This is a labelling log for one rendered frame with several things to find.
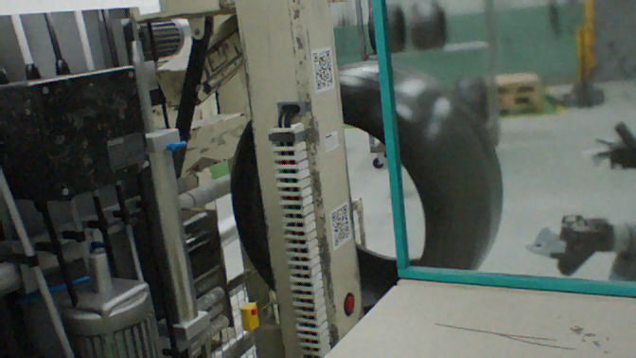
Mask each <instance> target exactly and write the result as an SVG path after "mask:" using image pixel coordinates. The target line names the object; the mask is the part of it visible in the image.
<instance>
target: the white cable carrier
mask: <svg viewBox="0 0 636 358"><path fill-rule="evenodd" d="M281 125H282V124H281ZM302 130H304V125H303V123H298V124H296V125H291V126H290V128H286V127H284V125H282V128H281V127H278V124H276V125H274V126H272V127H271V128H270V133H271V134H276V133H277V134H283V133H282V132H285V134H295V133H297V132H300V131H302ZM304 139H305V137H304V138H301V139H299V140H297V141H272V143H274V144H273V146H272V149H273V152H275V153H274V162H276V163H275V164H274V169H275V170H278V171H277V172H276V173H275V178H276V179H279V180H277V183H276V186H277V188H280V189H279V190H278V192H277V193H278V197H281V198H279V205H280V206H281V207H280V214H281V215H282V214H284V215H282V216H281V223H284V224H282V231H283V232H285V233H284V235H283V238H284V241H285V243H284V245H285V248H289V249H287V258H288V265H290V267H289V274H290V282H292V284H291V290H292V292H291V297H292V298H294V300H293V301H292V306H293V307H295V308H294V310H293V312H294V314H295V318H294V319H295V323H296V331H297V339H299V338H300V339H299V340H298V347H300V346H301V347H300V348H299V354H301V353H302V354H301V355H300V358H324V357H325V356H326V355H327V354H328V353H329V351H330V345H329V344H328V343H329V338H328V337H327V336H328V329H327V321H326V319H327V314H326V313H324V311H325V310H326V306H325V305H323V304H324V303H325V298H324V297H323V296H322V295H323V294H324V289H323V288H321V287H323V281H322V280H320V279H321V278H322V273H321V272H319V271H320V270H321V265H320V263H318V262H319V261H320V257H319V256H317V255H318V254H319V248H318V246H316V245H317V244H318V240H317V239H315V237H317V231H316V230H313V229H315V228H316V222H315V221H313V220H314V219H315V215H314V213H313V212H312V211H313V210H314V206H313V205H311V204H310V203H311V202H312V201H313V198H312V195H309V194H311V193H312V190H311V187H307V186H308V185H310V184H311V182H310V177H306V176H308V175H309V170H308V169H305V168H306V167H307V166H308V161H307V160H303V159H305V158H307V152H306V151H304V149H305V148H306V143H305V142H304V141H302V140H304ZM284 142H286V143H284ZM297 142H298V143H297ZM275 143H276V144H275ZM285 151H288V152H285ZM286 160H290V161H286ZM288 169H290V170H288ZM297 183H298V184H297ZM298 191H299V192H298ZM299 200H300V201H299ZM294 208H295V209H294ZM300 209H301V210H300ZM294 217H296V218H294ZM296 225H297V226H296ZM296 234H298V235H299V236H296ZM304 234H305V235H304ZM286 240H287V241H286ZM298 242H300V244H297V243H298ZM305 243H306V244H305ZM298 250H301V253H298ZM299 259H301V260H302V261H299ZM307 260H308V261H307ZM300 267H303V270H302V269H300ZM308 268H309V269H308ZM301 275H304V278H301ZM309 276H310V279H309ZM302 283H304V284H305V287H304V286H302ZM311 284H312V285H311ZM310 285H311V287H310ZM303 291H304V292H306V294H305V295H303ZM311 292H312V294H311ZM304 299H306V300H307V303H304ZM312 300H314V301H313V304H312ZM305 308H308V311H307V312H306V311H305ZM313 309H315V310H314V311H313ZM306 315H308V316H309V319H307V317H306ZM314 316H315V317H316V318H315V319H314ZM307 323H310V327H308V324H307ZM315 324H316V325H317V326H316V327H315ZM298 330H299V331H298ZM308 331H311V335H308ZM316 332H317V333H318V334H316ZM309 339H310V340H312V343H311V342H309ZM318 341H319V343H318ZM310 347H312V348H313V349H314V350H313V349H310ZM319 349H320V350H319ZM311 355H315V357H311Z"/></svg>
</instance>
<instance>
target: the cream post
mask: <svg viewBox="0 0 636 358"><path fill-rule="evenodd" d="M236 7H237V14H238V26H239V35H240V41H241V48H242V55H243V63H244V70H245V77H246V84H247V92H248V99H249V105H250V113H251V120H252V127H253V135H254V141H255V149H256V162H257V169H258V177H259V184H260V191H261V198H262V206H264V213H265V220H266V226H267V235H268V242H269V248H270V256H271V264H272V270H273V278H274V291H275V298H276V306H277V313H278V320H279V327H280V334H281V342H282V349H283V350H284V355H285V358H300V355H301V354H302V353H301V354H299V348H300V347H301V346H300V347H298V340H299V339H300V338H299V339H297V331H296V323H295V319H294V318H295V314H294V312H293V310H294V308H295V307H293V306H292V301H293V300H294V298H292V290H291V284H292V282H290V274H289V267H290V265H288V258H287V249H289V248H285V245H284V243H285V241H284V238H283V235H284V233H285V232H283V231H282V224H284V223H281V216H282V215H284V214H282V215H281V214H280V207H281V206H280V205H279V198H281V197H278V193H277V192H278V190H279V189H280V188H277V186H276V183H277V180H279V179H276V178H275V173H276V172H277V171H278V170H275V169H274V164H275V163H276V162H274V153H275V152H273V149H272V146H273V144H274V143H272V141H269V136H268V134H271V133H270V128H271V127H272V126H274V125H276V124H278V113H277V105H276V103H277V102H278V101H295V100H303V101H304V102H305V108H306V115H305V116H292V117H291V125H296V124H298V123H303V125H304V130H305V129H308V133H309V136H306V137H305V139H304V140H302V141H304V142H305V143H306V148H305V149H304V151H306V152H307V158H305V159H303V160H307V161H308V166H307V167H306V168H305V169H308V170H309V175H308V176H306V177H310V182H311V184H310V185H308V186H307V187H311V190H312V193H311V194H309V195H312V198H313V201H312V202H311V203H310V204H311V205H313V206H314V210H313V211H312V212H313V213H314V215H315V219H314V220H313V221H315V222H316V228H315V229H313V230H316V231H317V237H315V239H317V240H318V244H317V245H316V246H318V248H319V254H318V255H317V256H319V257H320V261H319V262H318V263H320V265H321V270H320V271H319V272H321V273H322V278H321V279H320V280H322V281H323V287H321V288H323V289H324V294H323V295H322V296H323V297H324V298H325V303H324V304H323V305H325V306H326V310H325V311H324V313H326V314H327V319H326V321H327V329H328V336H327V337H328V338H329V343H328V344H329V345H330V350H332V349H333V348H335V347H336V346H337V345H338V344H339V343H340V342H341V341H342V340H343V339H344V338H345V337H346V335H347V334H348V333H349V332H350V330H351V329H352V328H353V327H354V326H355V325H356V324H357V323H358V322H360V321H361V320H362V319H363V318H364V311H363V302H362V285H361V275H360V266H359V258H358V253H356V245H355V230H354V220H353V211H352V202H351V192H350V185H349V176H348V167H347V158H346V146H345V128H344V120H343V111H342V101H341V92H340V83H339V74H338V64H337V55H336V46H335V37H333V27H332V19H331V9H330V0H236ZM329 46H330V50H331V60H332V69H334V78H335V87H336V88H334V89H330V90H327V91H325V92H321V93H318V94H316V90H315V80H314V72H313V64H312V55H311V50H314V49H319V48H324V47H329ZM335 131H337V134H338V143H339V147H337V148H335V149H332V150H330V151H328V152H326V145H325V136H326V135H327V134H329V133H332V132H335ZM345 201H347V204H348V214H349V222H350V232H351V239H349V240H348V241H347V242H345V243H344V244H342V245H341V246H340V247H339V248H337V249H336V250H335V252H334V242H332V235H331V225H330V218H329V212H330V211H331V210H334V209H335V208H337V207H338V206H340V205H342V204H343V203H344V202H345ZM286 241H287V240H286ZM348 296H352V297H353V298H354V309H353V311H352V312H351V313H348V312H347V311H346V310H345V300H346V298H347V297H348Z"/></svg>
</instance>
